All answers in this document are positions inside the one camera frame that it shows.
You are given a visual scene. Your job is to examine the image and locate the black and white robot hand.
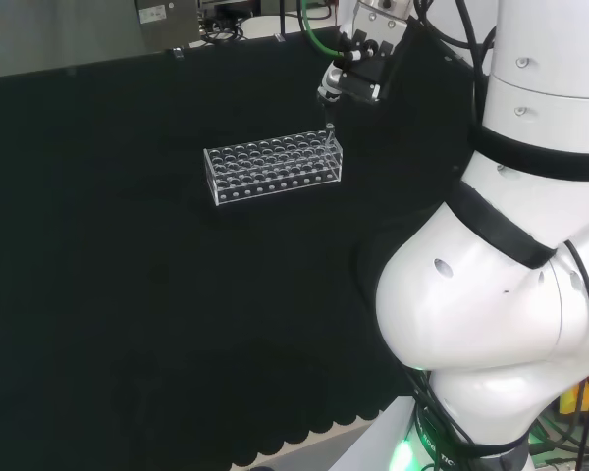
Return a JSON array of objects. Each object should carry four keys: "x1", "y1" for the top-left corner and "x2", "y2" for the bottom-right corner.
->
[{"x1": 315, "y1": 0, "x2": 414, "y2": 107}]

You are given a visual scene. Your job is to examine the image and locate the clear glass test tube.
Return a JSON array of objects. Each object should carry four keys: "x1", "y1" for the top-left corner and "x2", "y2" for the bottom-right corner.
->
[{"x1": 322, "y1": 103, "x2": 337, "y2": 146}]

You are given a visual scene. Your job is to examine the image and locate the clear plastic test tube rack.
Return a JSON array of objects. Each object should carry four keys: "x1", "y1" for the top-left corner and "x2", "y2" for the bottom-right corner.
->
[{"x1": 202, "y1": 126, "x2": 346, "y2": 208}]

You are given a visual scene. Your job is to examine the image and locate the grey metal box with label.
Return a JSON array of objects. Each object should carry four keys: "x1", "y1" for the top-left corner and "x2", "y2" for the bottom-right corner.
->
[{"x1": 134, "y1": 0, "x2": 200, "y2": 51}]

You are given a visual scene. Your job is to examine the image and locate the black bench cloth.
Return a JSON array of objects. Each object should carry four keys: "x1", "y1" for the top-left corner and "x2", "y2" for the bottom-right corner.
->
[{"x1": 0, "y1": 23, "x2": 495, "y2": 471}]

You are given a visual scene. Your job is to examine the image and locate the pale board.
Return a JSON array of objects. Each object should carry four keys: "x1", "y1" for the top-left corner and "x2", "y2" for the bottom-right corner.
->
[{"x1": 0, "y1": 0, "x2": 149, "y2": 80}]

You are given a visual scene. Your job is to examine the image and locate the yellow stop button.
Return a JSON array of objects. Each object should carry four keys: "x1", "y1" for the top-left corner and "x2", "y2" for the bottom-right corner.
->
[{"x1": 558, "y1": 366, "x2": 589, "y2": 419}]

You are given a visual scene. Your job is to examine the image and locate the green cable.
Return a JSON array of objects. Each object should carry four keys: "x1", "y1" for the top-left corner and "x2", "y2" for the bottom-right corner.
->
[{"x1": 297, "y1": 0, "x2": 348, "y2": 59}]

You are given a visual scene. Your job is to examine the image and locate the black cable bundle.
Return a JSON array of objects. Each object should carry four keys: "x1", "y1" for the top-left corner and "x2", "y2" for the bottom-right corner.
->
[{"x1": 411, "y1": 0, "x2": 498, "y2": 130}]

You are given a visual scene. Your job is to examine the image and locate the black background cables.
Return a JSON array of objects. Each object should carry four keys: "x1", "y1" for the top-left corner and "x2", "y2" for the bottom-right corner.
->
[{"x1": 198, "y1": 13, "x2": 247, "y2": 46}]

